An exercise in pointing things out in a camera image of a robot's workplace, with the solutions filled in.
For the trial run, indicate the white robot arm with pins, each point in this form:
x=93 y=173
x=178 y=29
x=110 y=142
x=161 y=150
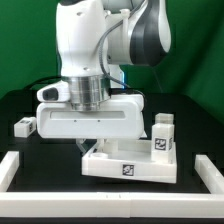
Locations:
x=94 y=38

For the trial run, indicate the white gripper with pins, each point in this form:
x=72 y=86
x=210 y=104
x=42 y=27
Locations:
x=119 y=117

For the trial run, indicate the white U-shaped fence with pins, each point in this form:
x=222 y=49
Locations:
x=119 y=205

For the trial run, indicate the white square tabletop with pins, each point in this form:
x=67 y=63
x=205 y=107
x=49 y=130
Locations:
x=128 y=159

